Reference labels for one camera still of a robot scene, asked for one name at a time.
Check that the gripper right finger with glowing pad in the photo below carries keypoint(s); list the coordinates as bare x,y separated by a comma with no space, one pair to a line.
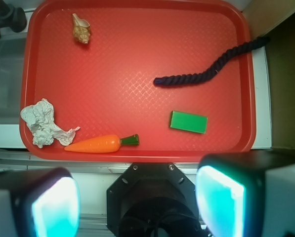
249,194

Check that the beige conch seashell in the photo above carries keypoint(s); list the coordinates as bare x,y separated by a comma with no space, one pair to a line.
81,29

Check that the orange toy carrot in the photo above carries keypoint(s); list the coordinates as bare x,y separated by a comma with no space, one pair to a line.
103,144

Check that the green rectangular block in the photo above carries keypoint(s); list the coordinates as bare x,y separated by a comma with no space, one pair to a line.
188,122

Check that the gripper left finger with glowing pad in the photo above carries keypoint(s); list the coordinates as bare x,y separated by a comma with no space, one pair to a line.
39,203

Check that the crumpled white paper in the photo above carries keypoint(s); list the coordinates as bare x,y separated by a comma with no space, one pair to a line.
39,119

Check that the black clamp fixture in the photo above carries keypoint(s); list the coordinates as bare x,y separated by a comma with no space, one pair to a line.
12,17

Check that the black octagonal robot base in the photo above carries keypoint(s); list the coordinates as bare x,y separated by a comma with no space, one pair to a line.
153,200

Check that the red plastic tray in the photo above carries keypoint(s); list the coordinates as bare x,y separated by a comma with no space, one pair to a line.
106,86

